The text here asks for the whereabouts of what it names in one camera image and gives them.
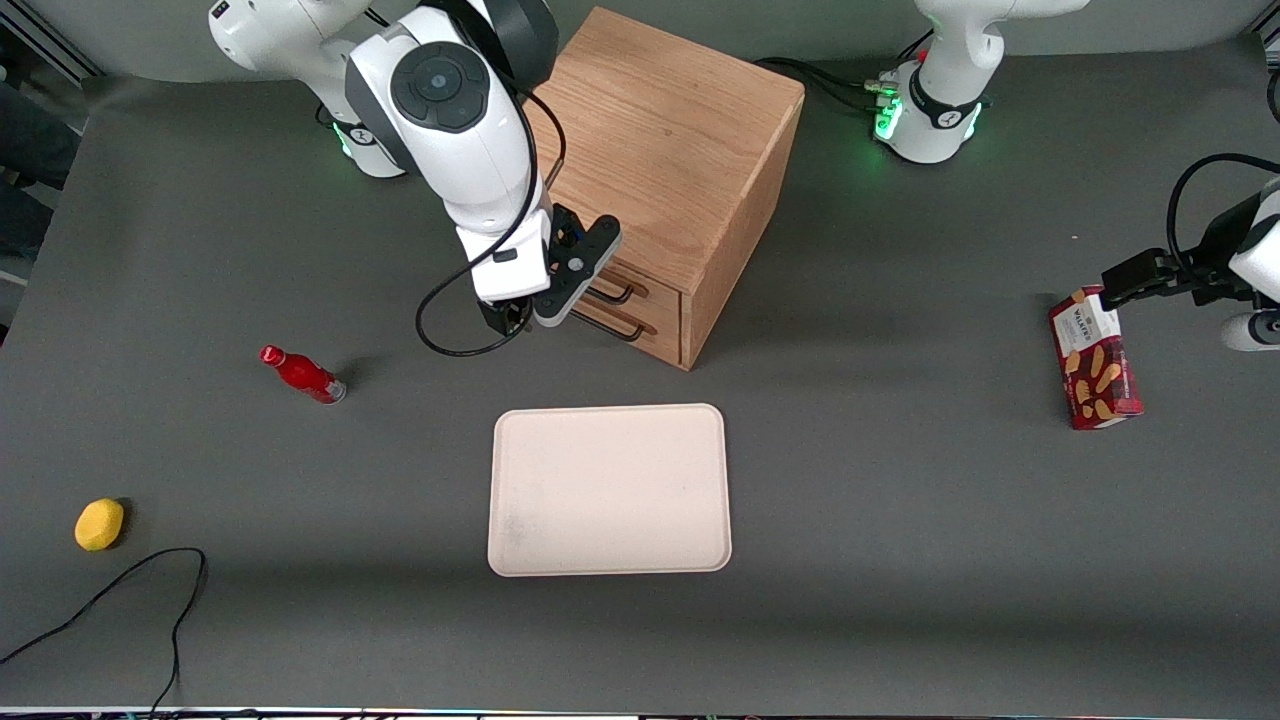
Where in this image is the black left base cable bundle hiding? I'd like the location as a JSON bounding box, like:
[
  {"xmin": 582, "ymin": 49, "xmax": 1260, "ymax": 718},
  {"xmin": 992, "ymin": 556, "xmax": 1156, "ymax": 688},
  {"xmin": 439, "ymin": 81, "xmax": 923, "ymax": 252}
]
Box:
[{"xmin": 755, "ymin": 55, "xmax": 901, "ymax": 116}]

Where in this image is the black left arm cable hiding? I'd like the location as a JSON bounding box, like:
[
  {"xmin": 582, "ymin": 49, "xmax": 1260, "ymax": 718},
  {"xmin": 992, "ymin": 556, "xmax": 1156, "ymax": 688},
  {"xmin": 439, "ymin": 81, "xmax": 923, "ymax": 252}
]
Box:
[{"xmin": 1167, "ymin": 153, "xmax": 1280, "ymax": 286}]

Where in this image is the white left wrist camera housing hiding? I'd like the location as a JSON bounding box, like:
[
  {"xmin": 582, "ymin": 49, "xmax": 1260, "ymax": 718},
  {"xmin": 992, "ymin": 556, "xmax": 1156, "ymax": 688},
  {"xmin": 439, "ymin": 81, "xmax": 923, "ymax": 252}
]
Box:
[{"xmin": 1232, "ymin": 222, "xmax": 1280, "ymax": 301}]

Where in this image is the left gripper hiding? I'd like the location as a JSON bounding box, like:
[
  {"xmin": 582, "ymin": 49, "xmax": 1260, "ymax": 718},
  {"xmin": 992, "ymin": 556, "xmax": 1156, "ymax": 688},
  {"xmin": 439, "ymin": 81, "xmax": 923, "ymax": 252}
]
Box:
[{"xmin": 1101, "ymin": 195, "xmax": 1280, "ymax": 351}]

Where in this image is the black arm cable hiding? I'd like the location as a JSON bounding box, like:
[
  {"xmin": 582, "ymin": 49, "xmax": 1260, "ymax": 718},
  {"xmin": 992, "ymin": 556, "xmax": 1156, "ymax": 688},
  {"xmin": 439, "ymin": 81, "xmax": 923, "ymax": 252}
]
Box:
[
  {"xmin": 415, "ymin": 85, "xmax": 567, "ymax": 358},
  {"xmin": 1167, "ymin": 153, "xmax": 1280, "ymax": 286}
]

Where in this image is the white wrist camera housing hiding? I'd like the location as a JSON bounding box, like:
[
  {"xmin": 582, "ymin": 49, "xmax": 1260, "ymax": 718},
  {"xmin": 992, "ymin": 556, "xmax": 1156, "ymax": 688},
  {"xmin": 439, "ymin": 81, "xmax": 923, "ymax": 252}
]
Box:
[
  {"xmin": 455, "ymin": 205, "xmax": 553, "ymax": 303},
  {"xmin": 1232, "ymin": 222, "xmax": 1280, "ymax": 301}
]

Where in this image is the beige plastic tray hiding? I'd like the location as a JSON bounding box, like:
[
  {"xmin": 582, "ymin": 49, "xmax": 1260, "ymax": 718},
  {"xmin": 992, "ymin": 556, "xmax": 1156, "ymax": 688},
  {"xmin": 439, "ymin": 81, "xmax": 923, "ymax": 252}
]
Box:
[{"xmin": 487, "ymin": 403, "xmax": 733, "ymax": 578}]

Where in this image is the thin black table cable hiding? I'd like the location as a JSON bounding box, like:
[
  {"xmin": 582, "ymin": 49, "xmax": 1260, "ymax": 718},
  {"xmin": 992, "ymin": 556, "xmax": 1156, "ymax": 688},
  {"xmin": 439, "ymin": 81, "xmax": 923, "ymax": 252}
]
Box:
[{"xmin": 0, "ymin": 547, "xmax": 208, "ymax": 716}]

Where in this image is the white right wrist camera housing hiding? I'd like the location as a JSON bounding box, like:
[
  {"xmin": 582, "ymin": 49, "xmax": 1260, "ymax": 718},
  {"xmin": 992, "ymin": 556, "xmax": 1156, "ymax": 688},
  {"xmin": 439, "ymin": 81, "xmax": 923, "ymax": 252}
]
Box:
[{"xmin": 455, "ymin": 205, "xmax": 553, "ymax": 303}]

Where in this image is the yellow lemon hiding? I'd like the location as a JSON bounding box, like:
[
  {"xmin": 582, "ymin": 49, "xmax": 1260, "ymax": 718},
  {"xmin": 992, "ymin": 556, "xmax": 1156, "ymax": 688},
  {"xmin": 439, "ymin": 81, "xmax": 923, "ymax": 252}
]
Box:
[{"xmin": 74, "ymin": 498, "xmax": 126, "ymax": 552}]

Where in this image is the red tartan shortbread box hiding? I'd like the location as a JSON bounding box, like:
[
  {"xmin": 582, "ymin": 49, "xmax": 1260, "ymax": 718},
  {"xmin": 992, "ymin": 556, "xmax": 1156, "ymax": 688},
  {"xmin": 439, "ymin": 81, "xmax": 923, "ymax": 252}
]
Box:
[{"xmin": 1048, "ymin": 285, "xmax": 1144, "ymax": 432}]

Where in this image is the aluminium frame profile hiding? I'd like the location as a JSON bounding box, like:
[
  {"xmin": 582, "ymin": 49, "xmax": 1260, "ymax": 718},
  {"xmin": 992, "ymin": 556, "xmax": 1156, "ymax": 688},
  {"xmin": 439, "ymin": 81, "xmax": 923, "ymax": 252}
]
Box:
[{"xmin": 5, "ymin": 0, "xmax": 101, "ymax": 81}]

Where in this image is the oak wooden drawer cabinet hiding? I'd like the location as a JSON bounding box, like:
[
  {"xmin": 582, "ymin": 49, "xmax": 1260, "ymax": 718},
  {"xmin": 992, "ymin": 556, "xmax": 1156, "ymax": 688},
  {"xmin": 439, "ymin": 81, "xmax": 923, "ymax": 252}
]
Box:
[{"xmin": 520, "ymin": 5, "xmax": 807, "ymax": 373}]

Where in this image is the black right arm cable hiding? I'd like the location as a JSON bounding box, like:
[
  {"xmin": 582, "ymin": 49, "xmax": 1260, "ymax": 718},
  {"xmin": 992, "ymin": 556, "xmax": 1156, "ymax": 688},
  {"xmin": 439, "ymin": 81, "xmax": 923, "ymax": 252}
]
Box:
[{"xmin": 415, "ymin": 85, "xmax": 567, "ymax": 358}]

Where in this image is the red plastic bottle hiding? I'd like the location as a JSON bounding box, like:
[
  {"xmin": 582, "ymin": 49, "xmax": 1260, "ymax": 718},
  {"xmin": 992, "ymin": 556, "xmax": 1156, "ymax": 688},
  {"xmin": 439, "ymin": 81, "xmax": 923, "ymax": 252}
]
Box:
[{"xmin": 259, "ymin": 344, "xmax": 348, "ymax": 406}]

